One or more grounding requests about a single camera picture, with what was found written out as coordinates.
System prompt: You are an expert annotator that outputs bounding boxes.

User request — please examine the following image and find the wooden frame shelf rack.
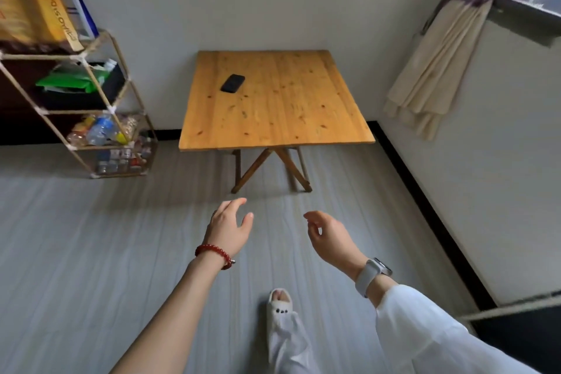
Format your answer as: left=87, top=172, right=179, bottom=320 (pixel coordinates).
left=0, top=29, right=159, bottom=180

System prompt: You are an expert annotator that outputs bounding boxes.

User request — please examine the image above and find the group of small jars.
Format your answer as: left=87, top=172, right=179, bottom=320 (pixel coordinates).
left=94, top=137, right=154, bottom=176

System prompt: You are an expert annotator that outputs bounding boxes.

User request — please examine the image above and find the wooden folding table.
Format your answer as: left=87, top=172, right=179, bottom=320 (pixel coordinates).
left=178, top=50, right=376, bottom=194

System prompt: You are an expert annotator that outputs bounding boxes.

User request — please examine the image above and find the person's right forearm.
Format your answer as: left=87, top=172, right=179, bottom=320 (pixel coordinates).
left=366, top=274, right=541, bottom=374

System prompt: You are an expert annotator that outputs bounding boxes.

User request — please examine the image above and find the blue and white box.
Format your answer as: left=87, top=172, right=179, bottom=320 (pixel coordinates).
left=46, top=0, right=100, bottom=40

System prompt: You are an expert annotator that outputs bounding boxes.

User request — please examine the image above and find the black smartphone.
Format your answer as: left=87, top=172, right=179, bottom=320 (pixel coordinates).
left=220, top=74, right=246, bottom=94

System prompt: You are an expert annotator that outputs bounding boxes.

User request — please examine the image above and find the white wrist watch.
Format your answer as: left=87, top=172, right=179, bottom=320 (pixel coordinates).
left=354, top=258, right=393, bottom=299

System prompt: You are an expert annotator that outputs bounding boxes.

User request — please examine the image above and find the person's right hand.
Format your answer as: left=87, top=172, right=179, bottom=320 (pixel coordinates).
left=303, top=211, right=369, bottom=279

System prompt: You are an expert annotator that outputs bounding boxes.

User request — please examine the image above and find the person's left hand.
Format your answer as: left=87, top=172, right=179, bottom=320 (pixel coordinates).
left=205, top=198, right=255, bottom=259

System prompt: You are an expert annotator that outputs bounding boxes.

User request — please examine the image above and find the clear plastic bottle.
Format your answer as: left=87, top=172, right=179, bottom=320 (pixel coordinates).
left=86, top=115, right=116, bottom=147

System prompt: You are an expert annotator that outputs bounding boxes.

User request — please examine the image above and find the white slipper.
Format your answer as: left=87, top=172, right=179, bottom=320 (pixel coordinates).
left=266, top=288, right=294, bottom=346

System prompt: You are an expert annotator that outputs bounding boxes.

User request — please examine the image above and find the black storage box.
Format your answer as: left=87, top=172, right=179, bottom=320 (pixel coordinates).
left=35, top=63, right=128, bottom=112

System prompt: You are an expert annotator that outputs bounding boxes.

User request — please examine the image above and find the person's leg in white trousers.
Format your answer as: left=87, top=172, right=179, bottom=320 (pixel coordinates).
left=268, top=311, right=322, bottom=374

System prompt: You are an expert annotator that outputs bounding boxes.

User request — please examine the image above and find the beige and purple curtain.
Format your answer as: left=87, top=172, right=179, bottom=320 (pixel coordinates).
left=383, top=0, right=525, bottom=141

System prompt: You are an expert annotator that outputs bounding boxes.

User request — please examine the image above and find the green plastic bag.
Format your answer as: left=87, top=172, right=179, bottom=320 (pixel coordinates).
left=36, top=64, right=110, bottom=94

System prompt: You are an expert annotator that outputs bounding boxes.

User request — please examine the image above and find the person's left forearm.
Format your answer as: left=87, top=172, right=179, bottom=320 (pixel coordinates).
left=110, top=252, right=229, bottom=374

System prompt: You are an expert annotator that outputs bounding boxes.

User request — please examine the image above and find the red bead bracelet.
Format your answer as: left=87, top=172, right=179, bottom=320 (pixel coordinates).
left=195, top=244, right=236, bottom=271

